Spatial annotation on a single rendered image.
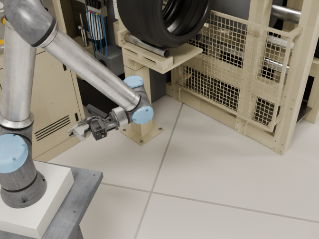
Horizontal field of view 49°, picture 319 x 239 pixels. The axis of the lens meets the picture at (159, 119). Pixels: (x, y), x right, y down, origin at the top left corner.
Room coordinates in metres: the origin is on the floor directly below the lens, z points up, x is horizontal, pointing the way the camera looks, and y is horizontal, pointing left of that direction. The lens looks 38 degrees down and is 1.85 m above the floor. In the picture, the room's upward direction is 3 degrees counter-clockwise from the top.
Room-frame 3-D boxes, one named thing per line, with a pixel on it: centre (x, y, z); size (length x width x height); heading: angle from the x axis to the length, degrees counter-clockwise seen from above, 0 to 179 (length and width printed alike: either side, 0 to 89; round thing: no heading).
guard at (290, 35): (2.08, -0.44, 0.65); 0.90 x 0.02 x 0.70; 43
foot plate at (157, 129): (2.19, 0.15, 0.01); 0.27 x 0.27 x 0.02; 43
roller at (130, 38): (1.92, 0.05, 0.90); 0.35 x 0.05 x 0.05; 43
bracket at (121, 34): (2.15, 0.08, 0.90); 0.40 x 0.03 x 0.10; 133
